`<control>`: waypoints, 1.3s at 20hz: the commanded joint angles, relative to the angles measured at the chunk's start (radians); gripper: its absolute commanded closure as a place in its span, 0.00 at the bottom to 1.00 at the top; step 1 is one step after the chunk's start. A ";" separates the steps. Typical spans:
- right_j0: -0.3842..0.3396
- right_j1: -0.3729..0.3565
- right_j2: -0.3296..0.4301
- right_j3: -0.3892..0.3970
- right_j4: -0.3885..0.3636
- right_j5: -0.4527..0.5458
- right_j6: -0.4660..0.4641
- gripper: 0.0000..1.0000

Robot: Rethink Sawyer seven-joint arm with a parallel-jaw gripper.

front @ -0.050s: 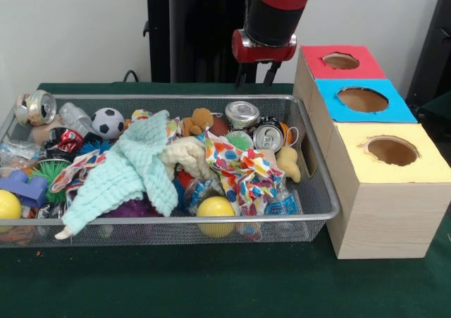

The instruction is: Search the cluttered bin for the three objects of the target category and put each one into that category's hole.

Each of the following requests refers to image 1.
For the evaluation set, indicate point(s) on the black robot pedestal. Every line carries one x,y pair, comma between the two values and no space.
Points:
197,32

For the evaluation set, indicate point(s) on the purple toy block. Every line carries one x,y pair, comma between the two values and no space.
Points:
31,191

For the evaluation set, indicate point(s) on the clear plastic water bottle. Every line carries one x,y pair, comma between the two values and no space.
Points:
282,205

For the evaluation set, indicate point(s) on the silver drink can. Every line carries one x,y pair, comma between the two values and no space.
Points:
242,113

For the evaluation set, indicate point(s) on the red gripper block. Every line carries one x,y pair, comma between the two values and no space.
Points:
267,55

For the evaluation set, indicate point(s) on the clear mesh bin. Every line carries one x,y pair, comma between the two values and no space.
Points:
218,103

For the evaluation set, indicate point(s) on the crushed colourful drink can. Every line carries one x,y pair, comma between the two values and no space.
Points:
37,106

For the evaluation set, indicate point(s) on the yellow ball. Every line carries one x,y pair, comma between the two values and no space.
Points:
215,208
8,205

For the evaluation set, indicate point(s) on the brown plush bear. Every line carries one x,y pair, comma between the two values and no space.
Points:
201,118

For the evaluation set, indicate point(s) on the green covered side table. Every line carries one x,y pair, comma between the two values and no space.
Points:
438,110

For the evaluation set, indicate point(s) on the mint green knitted cloth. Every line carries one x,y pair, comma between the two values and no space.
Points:
120,170

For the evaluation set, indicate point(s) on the dark green tablecloth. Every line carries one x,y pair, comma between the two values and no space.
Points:
211,282

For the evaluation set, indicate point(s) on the colourful dotted cloth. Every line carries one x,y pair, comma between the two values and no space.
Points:
243,170

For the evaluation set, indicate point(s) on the black and white soccer ball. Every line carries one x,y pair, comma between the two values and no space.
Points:
107,122

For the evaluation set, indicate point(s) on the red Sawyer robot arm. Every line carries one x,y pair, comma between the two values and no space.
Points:
278,0

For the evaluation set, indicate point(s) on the wooden box with three holes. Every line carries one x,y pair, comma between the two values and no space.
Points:
387,215

